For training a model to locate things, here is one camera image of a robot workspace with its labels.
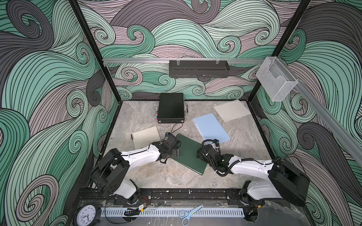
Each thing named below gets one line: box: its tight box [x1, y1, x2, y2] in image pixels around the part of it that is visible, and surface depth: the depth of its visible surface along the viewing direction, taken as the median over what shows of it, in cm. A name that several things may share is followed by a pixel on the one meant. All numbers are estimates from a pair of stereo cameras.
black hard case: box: [157, 92, 185, 124], surface depth 120 cm
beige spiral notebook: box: [130, 125, 162, 150], surface depth 100 cm
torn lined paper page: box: [213, 99, 252, 122], surface depth 118 cm
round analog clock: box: [76, 204, 97, 226], surface depth 67 cm
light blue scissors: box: [178, 204, 204, 226], surface depth 70 cm
